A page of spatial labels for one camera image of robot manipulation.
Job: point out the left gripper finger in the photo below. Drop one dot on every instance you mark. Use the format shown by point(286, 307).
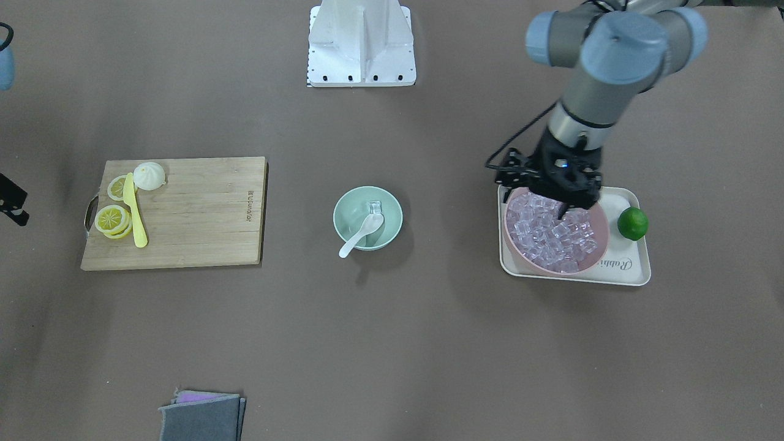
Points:
point(562, 210)

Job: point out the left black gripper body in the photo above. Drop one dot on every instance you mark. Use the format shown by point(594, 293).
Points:
point(542, 164)

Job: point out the clear ice cube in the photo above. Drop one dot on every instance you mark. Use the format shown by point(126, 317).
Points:
point(375, 207)

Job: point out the white ceramic spoon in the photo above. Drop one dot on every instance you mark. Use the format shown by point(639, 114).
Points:
point(369, 225)

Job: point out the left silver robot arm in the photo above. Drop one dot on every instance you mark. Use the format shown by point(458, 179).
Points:
point(614, 55)

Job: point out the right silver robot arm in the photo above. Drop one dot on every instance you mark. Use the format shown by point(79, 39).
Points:
point(8, 66)

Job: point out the pink bowl of ice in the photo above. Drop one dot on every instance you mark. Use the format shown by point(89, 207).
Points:
point(567, 246)

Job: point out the mint green bowl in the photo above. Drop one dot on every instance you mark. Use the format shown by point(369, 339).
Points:
point(354, 206)

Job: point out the green lime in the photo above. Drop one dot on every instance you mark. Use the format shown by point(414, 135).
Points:
point(633, 223)

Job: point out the cream plastic tray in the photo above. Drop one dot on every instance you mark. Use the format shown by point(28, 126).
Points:
point(625, 262)

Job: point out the bamboo cutting board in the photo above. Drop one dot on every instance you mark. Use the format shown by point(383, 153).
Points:
point(209, 213)

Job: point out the white steamed bun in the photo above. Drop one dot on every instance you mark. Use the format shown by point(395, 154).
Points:
point(149, 176)

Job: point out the folded grey cloth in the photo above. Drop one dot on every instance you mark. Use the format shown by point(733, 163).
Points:
point(202, 415)

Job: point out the yellow plastic knife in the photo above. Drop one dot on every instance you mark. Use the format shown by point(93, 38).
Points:
point(138, 228)

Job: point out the lemon slice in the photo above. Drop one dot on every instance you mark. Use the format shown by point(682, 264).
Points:
point(116, 187)
point(112, 220)

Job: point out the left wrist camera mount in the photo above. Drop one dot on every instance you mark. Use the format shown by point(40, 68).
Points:
point(516, 170)

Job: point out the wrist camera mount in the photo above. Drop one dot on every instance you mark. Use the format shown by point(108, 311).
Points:
point(516, 170)
point(12, 199)

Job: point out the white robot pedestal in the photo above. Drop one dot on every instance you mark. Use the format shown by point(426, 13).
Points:
point(360, 44)

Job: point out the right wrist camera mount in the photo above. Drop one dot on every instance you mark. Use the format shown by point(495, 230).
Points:
point(12, 199)

